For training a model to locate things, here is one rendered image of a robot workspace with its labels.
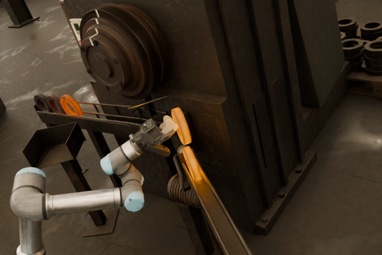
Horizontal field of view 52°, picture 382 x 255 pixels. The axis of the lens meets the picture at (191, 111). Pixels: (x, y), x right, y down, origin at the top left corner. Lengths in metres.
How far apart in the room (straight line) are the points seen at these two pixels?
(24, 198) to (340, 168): 1.81
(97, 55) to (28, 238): 0.83
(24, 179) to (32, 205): 0.14
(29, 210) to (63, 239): 1.24
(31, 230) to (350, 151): 1.91
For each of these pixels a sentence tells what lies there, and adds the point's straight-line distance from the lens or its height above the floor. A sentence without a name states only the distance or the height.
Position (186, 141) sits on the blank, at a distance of 1.56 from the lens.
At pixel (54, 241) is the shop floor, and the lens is 2.81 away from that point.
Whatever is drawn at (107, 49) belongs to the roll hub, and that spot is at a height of 1.20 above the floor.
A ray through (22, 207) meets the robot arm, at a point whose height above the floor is 0.91.
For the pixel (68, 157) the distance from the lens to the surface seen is 2.31.
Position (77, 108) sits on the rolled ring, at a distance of 2.58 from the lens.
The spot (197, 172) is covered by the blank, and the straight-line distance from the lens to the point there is 1.65.
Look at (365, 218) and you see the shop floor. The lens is 2.34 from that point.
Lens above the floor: 1.76
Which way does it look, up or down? 31 degrees down
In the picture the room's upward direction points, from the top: 17 degrees counter-clockwise
